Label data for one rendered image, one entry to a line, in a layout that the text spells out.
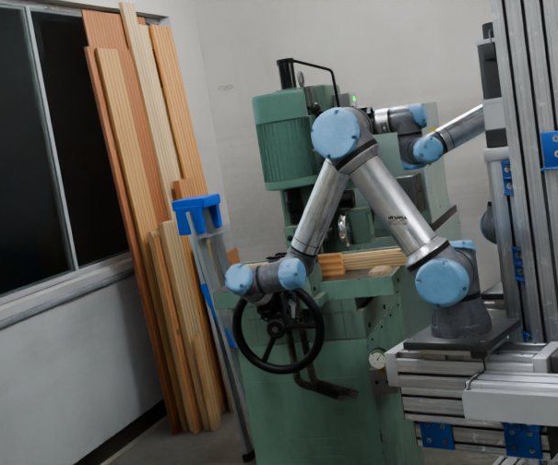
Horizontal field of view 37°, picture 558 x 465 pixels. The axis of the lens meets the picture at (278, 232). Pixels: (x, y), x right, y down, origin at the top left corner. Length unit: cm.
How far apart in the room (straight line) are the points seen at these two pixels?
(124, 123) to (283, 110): 163
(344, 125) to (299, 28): 326
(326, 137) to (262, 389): 110
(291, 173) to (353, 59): 244
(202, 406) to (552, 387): 253
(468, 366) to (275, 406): 87
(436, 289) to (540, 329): 39
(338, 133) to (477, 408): 71
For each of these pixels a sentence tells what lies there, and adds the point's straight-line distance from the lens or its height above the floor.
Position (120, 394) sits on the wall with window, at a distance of 421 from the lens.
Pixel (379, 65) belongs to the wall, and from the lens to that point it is 504.
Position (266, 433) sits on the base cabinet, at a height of 42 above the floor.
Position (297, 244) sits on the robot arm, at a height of 108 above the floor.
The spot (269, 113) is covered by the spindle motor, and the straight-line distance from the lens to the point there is 270.
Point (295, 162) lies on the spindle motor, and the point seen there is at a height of 128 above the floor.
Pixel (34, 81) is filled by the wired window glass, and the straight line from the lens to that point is 403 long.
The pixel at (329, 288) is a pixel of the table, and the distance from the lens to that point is 263.
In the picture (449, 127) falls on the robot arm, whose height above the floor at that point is 132.
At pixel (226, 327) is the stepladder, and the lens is 363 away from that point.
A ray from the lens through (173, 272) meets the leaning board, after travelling 409.
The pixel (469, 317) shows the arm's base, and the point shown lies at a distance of 212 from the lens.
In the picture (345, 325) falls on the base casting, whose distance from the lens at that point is 265.
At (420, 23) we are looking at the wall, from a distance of 500.
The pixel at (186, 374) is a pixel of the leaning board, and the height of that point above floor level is 30.
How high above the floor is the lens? 138
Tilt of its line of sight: 7 degrees down
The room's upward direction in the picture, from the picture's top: 9 degrees counter-clockwise
